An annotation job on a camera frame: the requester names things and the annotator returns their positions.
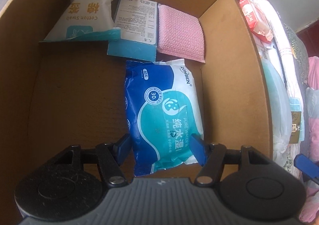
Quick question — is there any blue teal wet wipes pack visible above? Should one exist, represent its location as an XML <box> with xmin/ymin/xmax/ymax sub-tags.
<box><xmin>124</xmin><ymin>59</ymin><xmax>204</xmax><ymax>176</ymax></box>

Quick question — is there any pink mesh sponge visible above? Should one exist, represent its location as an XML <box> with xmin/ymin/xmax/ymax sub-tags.
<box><xmin>157</xmin><ymin>4</ymin><xmax>205</xmax><ymax>63</ymax></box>

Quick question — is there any white teal printed box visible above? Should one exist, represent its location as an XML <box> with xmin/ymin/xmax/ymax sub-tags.
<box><xmin>107</xmin><ymin>0</ymin><xmax>158</xmax><ymax>62</ymax></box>

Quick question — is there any white cotton swab bag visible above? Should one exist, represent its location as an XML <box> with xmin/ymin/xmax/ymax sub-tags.
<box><xmin>44</xmin><ymin>0</ymin><xmax>121</xmax><ymax>42</ymax></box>

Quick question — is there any pink blue duvet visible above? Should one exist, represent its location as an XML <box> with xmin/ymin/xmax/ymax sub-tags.
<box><xmin>299</xmin><ymin>56</ymin><xmax>319</xmax><ymax>224</ymax></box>

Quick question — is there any white plastic shopping bag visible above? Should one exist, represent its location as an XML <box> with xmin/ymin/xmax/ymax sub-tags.
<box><xmin>261</xmin><ymin>59</ymin><xmax>292</xmax><ymax>167</ymax></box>

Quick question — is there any gold tissue pack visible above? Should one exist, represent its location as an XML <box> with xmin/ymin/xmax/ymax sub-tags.
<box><xmin>289</xmin><ymin>111</ymin><xmax>302</xmax><ymax>144</ymax></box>

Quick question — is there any brown cardboard box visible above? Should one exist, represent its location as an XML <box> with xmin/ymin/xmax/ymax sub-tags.
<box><xmin>0</xmin><ymin>0</ymin><xmax>274</xmax><ymax>225</ymax></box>

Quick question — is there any grey white quilted blanket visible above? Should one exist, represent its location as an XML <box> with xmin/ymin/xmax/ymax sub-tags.
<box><xmin>253</xmin><ymin>0</ymin><xmax>309</xmax><ymax>162</ymax></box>

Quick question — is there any red pink wet wipes pack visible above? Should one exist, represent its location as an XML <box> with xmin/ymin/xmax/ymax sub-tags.
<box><xmin>239</xmin><ymin>0</ymin><xmax>274</xmax><ymax>43</ymax></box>

